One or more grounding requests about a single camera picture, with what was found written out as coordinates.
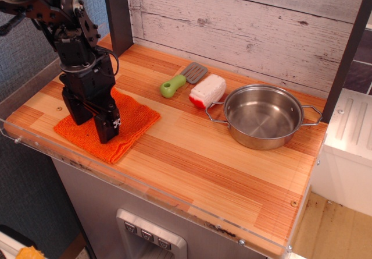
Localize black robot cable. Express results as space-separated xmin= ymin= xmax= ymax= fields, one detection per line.
xmin=95 ymin=45 xmax=120 ymax=77

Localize silver dispenser panel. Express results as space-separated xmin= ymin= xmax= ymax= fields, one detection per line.
xmin=116 ymin=208 xmax=188 ymax=258

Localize green handled grey spatula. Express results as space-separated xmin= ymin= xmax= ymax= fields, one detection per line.
xmin=160 ymin=62 xmax=208 ymax=98

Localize dark grey post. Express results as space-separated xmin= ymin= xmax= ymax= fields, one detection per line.
xmin=322 ymin=0 xmax=371 ymax=123
xmin=105 ymin=0 xmax=133 ymax=56

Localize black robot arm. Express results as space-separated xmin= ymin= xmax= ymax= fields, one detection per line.
xmin=1 ymin=0 xmax=121 ymax=143

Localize grey toy fridge cabinet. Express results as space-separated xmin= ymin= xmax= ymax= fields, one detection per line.
xmin=52 ymin=159 xmax=263 ymax=258

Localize white red toy food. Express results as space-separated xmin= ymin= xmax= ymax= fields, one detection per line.
xmin=189 ymin=74 xmax=227 ymax=109

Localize orange knitted cloth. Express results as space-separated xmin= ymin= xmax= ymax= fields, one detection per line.
xmin=53 ymin=88 xmax=160 ymax=164

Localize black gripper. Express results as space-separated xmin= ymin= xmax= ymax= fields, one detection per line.
xmin=59 ymin=54 xmax=121 ymax=144

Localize dark grey left post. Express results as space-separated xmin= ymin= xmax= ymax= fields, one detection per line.
xmin=105 ymin=0 xmax=133 ymax=56

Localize yellow black object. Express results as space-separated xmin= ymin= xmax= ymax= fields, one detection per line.
xmin=15 ymin=246 xmax=45 ymax=259

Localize white plastic cabinet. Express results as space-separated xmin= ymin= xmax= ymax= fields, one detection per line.
xmin=311 ymin=89 xmax=371 ymax=215

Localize dark grey right post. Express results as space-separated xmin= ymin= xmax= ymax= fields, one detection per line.
xmin=322 ymin=0 xmax=371 ymax=123

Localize stainless steel pot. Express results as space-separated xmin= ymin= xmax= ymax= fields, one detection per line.
xmin=205 ymin=84 xmax=323 ymax=150

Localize clear acrylic guard rail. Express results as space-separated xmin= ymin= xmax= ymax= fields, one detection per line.
xmin=5 ymin=44 xmax=327 ymax=258

